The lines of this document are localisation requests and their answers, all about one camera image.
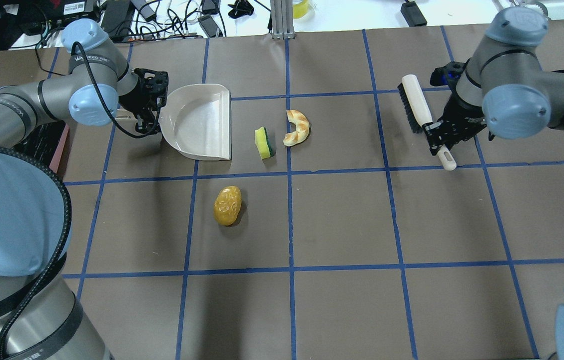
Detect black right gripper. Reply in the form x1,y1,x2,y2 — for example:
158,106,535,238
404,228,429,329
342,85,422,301
423,97,487,156

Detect beige plastic dustpan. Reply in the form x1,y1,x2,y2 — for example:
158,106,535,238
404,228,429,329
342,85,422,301
114,83,232,162

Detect beige hand brush black bristles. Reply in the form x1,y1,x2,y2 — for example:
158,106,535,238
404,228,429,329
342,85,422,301
398,74,457,171

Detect yellow green sponge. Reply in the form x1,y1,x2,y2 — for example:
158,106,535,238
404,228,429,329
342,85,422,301
254,126,275,160

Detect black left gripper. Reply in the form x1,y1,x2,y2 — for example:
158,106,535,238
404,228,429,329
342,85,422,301
119,70,168,137

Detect aluminium frame post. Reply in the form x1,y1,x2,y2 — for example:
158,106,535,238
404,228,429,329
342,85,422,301
270,0,296,40

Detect yellow tape roll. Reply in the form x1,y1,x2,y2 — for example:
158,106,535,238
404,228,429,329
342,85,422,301
292,0,315,19

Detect yellow toy potato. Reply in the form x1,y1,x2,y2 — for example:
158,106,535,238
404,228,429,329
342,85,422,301
213,186,242,227

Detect bin with black bag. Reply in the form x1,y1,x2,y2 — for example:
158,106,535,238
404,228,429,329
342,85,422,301
12,121,69,179

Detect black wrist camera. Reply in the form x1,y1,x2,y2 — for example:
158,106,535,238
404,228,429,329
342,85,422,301
429,61,467,90

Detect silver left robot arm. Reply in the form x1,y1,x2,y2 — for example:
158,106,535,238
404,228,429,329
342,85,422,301
0,19,168,360

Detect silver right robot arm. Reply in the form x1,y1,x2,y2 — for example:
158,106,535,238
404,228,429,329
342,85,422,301
423,6,564,359

